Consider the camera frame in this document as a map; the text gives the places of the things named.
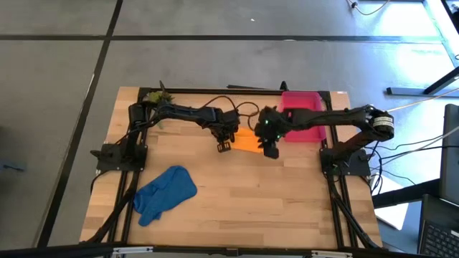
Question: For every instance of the grey desk foot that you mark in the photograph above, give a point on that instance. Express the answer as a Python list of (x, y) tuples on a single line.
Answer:
[(405, 91)]

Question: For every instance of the blue microfiber towel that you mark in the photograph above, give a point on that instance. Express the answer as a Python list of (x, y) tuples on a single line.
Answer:
[(165, 193)]

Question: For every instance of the black aluminium rig frame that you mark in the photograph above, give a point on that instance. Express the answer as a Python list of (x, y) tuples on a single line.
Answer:
[(265, 91)]

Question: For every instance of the black laptop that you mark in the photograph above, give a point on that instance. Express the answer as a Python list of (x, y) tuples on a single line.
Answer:
[(441, 240)]

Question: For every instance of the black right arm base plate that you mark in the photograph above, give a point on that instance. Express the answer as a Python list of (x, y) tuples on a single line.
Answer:
[(360, 170)]

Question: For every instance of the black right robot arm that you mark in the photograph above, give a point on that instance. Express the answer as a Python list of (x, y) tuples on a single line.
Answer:
[(322, 118)]

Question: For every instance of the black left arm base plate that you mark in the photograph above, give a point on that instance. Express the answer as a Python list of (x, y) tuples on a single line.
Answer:
[(107, 157)]

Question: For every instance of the black desk leg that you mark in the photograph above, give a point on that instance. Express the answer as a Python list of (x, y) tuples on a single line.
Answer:
[(443, 80)]

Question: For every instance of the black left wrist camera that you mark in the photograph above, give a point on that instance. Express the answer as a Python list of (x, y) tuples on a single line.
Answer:
[(231, 118)]

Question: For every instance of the dark grey monitor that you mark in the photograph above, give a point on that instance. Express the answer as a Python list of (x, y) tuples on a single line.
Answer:
[(451, 157)]

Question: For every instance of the orange microfiber towel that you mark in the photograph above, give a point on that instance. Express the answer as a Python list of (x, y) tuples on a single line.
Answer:
[(245, 143)]

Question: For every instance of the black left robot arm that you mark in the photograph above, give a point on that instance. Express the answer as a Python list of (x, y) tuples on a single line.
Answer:
[(186, 114)]

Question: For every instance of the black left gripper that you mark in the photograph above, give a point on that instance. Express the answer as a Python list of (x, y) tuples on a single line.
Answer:
[(222, 132)]

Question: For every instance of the black desk crossbar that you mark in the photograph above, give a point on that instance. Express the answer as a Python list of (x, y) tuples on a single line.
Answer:
[(405, 194)]

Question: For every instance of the small green potted plant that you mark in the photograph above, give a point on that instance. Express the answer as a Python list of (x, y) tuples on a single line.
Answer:
[(156, 96)]

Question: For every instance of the silver metal bracket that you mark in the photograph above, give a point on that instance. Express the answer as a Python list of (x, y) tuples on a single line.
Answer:
[(331, 254), (132, 250)]

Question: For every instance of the pink plastic basket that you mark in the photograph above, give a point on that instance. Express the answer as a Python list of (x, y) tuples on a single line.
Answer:
[(305, 100)]

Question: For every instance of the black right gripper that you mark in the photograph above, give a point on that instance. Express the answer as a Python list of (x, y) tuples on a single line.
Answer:
[(270, 125)]

